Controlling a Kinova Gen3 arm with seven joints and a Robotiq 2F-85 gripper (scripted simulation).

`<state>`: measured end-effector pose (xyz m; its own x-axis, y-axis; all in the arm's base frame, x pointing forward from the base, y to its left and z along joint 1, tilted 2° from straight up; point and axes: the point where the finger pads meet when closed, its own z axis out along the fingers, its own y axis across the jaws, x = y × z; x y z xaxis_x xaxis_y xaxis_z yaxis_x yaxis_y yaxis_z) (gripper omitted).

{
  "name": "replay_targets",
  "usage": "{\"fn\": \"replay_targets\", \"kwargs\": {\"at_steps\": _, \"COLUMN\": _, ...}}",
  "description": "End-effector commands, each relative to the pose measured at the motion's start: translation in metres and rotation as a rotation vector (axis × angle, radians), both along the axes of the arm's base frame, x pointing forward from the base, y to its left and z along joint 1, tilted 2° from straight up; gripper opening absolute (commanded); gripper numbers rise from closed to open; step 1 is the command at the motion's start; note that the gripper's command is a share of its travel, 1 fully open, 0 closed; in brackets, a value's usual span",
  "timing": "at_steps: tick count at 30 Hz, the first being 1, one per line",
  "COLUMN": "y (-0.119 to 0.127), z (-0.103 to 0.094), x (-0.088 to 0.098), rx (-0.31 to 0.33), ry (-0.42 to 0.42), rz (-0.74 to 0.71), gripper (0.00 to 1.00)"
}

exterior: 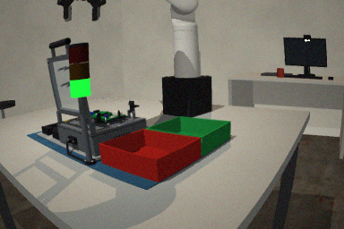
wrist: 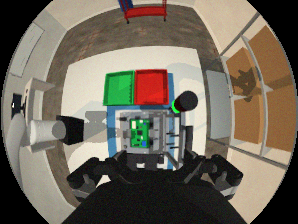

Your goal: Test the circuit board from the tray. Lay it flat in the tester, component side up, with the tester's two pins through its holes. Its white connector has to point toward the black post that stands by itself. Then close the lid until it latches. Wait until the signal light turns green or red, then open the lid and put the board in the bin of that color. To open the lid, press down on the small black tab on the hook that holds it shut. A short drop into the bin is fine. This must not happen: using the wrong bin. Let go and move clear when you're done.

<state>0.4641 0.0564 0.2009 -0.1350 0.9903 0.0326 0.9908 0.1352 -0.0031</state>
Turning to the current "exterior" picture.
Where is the green bin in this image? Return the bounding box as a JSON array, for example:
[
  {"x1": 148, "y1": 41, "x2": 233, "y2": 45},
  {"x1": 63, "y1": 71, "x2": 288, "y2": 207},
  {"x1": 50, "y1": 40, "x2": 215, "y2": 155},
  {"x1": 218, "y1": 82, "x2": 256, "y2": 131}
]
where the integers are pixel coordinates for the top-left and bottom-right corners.
[{"x1": 145, "y1": 116, "x2": 231, "y2": 157}]

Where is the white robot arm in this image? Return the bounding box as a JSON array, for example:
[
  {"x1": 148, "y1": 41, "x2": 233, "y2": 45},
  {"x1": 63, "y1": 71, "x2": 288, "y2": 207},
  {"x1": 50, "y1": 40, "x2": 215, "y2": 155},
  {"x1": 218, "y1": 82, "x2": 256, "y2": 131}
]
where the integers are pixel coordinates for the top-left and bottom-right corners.
[{"x1": 166, "y1": 0, "x2": 201, "y2": 78}]

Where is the red bin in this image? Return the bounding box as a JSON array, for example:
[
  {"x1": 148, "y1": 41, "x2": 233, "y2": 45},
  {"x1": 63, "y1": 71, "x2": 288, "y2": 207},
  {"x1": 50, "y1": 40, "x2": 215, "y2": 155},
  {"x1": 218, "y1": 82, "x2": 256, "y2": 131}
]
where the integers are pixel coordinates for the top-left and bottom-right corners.
[{"x1": 99, "y1": 129, "x2": 201, "y2": 182}]

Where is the green circuit board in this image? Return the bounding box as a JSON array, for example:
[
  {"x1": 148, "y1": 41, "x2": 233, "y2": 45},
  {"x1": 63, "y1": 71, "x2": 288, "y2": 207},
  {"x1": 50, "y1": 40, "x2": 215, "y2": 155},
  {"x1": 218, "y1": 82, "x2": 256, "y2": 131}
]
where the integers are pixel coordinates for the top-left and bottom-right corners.
[{"x1": 90, "y1": 110, "x2": 126, "y2": 121}]

